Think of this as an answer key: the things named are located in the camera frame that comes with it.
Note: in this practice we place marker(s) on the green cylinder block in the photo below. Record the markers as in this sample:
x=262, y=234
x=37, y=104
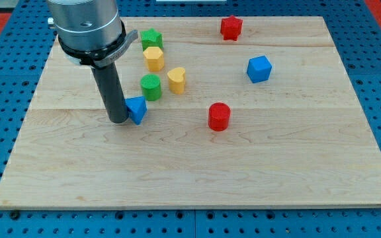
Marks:
x=151, y=87

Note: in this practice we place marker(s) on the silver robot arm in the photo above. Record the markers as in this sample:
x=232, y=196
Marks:
x=92, y=33

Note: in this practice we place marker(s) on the wooden board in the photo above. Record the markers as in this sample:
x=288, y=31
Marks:
x=299, y=140

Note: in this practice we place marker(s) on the yellow hexagon block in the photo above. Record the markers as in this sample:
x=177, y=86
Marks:
x=154, y=58

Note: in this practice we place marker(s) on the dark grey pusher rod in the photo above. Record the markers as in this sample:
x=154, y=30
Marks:
x=110, y=89

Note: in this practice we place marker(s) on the blue triangle block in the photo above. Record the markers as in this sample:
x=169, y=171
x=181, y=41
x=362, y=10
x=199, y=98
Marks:
x=137, y=108

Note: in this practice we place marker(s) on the green star block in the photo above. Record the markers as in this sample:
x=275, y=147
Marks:
x=151, y=38

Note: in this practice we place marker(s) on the red cylinder block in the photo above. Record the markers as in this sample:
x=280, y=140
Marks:
x=219, y=116

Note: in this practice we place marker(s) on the blue cube block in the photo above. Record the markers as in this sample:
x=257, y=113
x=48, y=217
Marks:
x=259, y=69

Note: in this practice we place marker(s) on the yellow heart block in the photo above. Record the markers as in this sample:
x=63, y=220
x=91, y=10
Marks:
x=177, y=80

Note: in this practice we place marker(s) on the red star block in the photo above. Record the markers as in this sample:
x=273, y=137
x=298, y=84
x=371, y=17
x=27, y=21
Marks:
x=230, y=28

